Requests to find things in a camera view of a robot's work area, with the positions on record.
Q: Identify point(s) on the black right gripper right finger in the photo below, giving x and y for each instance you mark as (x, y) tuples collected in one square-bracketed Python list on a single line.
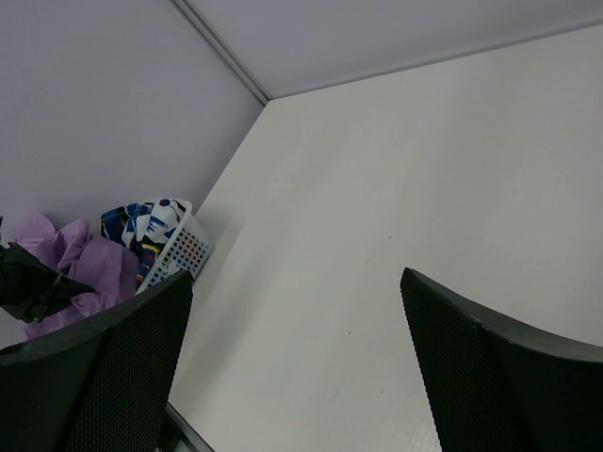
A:
[(497, 384)]

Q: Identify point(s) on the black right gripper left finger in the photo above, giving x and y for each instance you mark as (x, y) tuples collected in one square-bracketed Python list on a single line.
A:
[(101, 384)]

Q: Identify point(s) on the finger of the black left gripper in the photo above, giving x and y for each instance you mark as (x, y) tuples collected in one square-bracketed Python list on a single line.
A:
[(30, 290)]

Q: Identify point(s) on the purple trousers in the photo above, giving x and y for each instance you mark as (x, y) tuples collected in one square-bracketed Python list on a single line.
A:
[(108, 267)]

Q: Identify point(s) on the blue white patterned garment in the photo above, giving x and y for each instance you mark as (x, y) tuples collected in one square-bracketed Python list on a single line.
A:
[(145, 228)]

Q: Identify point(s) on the white plastic laundry basket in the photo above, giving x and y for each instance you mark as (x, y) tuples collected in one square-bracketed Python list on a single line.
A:
[(188, 249)]

